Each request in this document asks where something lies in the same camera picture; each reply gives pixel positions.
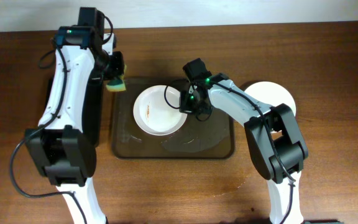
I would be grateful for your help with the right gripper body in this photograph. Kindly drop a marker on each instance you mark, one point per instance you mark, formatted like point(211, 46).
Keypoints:
point(189, 104)

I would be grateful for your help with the black small tray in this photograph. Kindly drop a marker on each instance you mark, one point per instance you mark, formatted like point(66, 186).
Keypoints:
point(91, 112)

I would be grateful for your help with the white plate top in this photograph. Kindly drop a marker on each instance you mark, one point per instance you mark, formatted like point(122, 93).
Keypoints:
point(153, 115)

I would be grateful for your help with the brown serving tray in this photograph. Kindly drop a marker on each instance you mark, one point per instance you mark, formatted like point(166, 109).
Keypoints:
point(210, 138)

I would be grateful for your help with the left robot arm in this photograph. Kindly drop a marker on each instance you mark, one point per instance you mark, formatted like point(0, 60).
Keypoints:
point(63, 146)

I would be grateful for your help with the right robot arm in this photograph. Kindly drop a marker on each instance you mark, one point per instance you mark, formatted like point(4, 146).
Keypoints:
point(276, 145)

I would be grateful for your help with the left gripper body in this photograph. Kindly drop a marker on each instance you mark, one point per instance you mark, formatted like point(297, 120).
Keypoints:
point(109, 65)

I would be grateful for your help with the green yellow sponge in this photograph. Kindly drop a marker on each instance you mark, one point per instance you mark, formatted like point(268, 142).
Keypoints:
point(117, 84)

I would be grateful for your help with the light blue plate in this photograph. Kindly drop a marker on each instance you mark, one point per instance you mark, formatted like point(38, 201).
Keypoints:
point(271, 93)

